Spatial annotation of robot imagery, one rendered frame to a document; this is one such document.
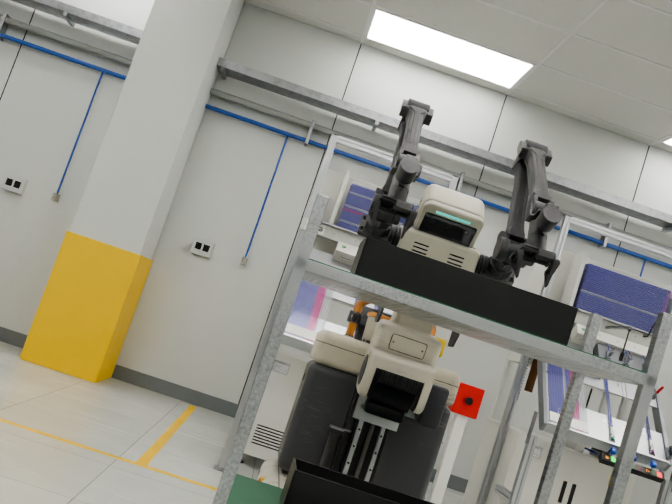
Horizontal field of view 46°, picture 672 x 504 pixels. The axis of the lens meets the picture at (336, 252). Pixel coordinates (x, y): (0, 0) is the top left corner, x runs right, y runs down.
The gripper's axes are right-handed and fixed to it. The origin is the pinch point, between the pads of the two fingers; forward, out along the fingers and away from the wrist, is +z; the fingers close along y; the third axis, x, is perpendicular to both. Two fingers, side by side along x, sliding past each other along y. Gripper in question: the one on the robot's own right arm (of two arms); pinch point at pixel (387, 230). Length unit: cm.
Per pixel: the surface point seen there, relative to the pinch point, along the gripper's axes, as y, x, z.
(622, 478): 67, -16, 55
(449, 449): 86, 202, -24
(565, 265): 132, 193, -155
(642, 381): 65, -26, 35
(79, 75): -220, 294, -247
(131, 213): -137, 287, -144
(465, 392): 84, 187, -51
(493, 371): 148, 342, -151
